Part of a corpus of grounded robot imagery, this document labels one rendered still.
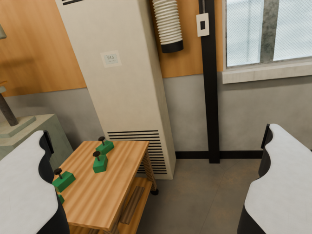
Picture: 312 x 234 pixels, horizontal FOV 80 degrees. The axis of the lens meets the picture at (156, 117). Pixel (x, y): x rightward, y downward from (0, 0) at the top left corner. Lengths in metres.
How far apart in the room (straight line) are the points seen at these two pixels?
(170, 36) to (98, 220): 1.11
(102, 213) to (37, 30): 1.54
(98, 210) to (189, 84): 1.10
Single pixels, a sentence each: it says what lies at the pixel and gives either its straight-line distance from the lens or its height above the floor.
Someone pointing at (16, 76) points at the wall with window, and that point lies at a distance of 2.32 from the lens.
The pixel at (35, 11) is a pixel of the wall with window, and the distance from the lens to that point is 1.95.
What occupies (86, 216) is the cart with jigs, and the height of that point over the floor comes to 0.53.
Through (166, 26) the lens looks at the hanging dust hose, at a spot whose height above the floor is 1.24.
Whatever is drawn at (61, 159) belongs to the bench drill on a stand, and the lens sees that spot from 2.00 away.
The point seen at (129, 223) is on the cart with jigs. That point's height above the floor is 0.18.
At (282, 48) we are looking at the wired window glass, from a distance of 1.69.
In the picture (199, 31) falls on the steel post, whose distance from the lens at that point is 1.39.
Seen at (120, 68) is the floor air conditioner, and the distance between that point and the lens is 1.33.
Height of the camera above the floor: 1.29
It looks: 27 degrees down
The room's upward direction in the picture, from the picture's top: 12 degrees counter-clockwise
